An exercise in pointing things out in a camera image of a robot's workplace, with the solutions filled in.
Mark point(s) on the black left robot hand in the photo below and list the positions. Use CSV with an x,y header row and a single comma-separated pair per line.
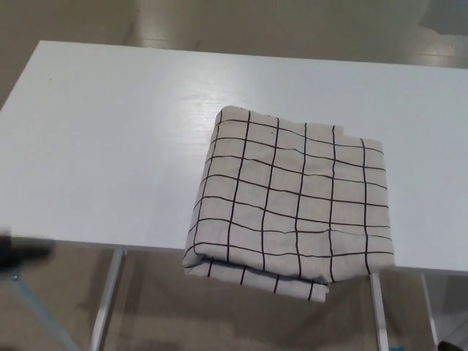
x,y
18,254

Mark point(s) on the white towel with black grid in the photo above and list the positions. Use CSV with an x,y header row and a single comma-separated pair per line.
x,y
292,204

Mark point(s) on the grey metal stand leg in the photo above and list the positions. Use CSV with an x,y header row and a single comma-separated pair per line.
x,y
36,311

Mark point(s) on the white slanted table leg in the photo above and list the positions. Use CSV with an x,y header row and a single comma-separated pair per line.
x,y
108,303

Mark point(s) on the blue floor marker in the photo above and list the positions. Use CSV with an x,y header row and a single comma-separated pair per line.
x,y
395,348

